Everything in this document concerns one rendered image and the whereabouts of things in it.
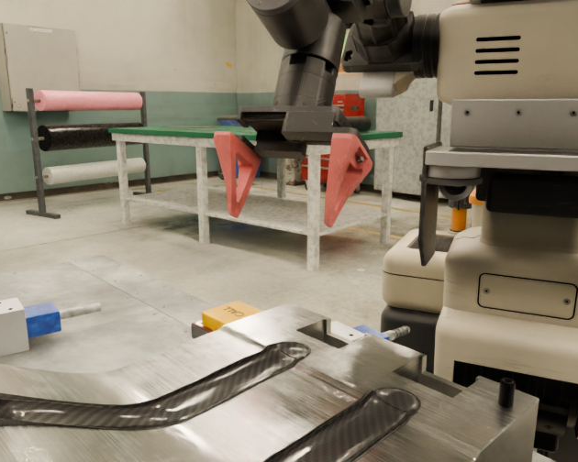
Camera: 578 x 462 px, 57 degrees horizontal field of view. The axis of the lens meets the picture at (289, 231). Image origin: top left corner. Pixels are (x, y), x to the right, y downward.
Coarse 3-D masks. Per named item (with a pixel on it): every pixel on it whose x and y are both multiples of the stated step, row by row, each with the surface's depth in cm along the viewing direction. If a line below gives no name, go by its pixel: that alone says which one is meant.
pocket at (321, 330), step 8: (328, 320) 52; (304, 328) 50; (312, 328) 51; (320, 328) 52; (328, 328) 52; (312, 336) 51; (320, 336) 52; (328, 336) 52; (336, 336) 51; (328, 344) 52; (336, 344) 51; (344, 344) 50
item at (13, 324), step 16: (0, 304) 65; (16, 304) 65; (48, 304) 69; (96, 304) 71; (0, 320) 62; (16, 320) 64; (32, 320) 65; (48, 320) 66; (0, 336) 63; (16, 336) 64; (32, 336) 65; (0, 352) 63; (16, 352) 64
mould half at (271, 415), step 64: (256, 320) 51; (320, 320) 51; (0, 384) 33; (64, 384) 38; (128, 384) 41; (320, 384) 40; (384, 384) 39; (0, 448) 26; (64, 448) 27; (128, 448) 30; (192, 448) 33; (256, 448) 33; (384, 448) 33; (448, 448) 33; (512, 448) 36
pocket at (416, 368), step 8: (416, 360) 44; (424, 360) 44; (400, 368) 42; (408, 368) 43; (416, 368) 44; (424, 368) 44; (408, 376) 43; (416, 376) 44; (424, 376) 44; (432, 376) 44; (424, 384) 44; (432, 384) 43; (440, 384) 43; (448, 384) 42; (456, 384) 42; (440, 392) 43; (448, 392) 42; (456, 392) 42
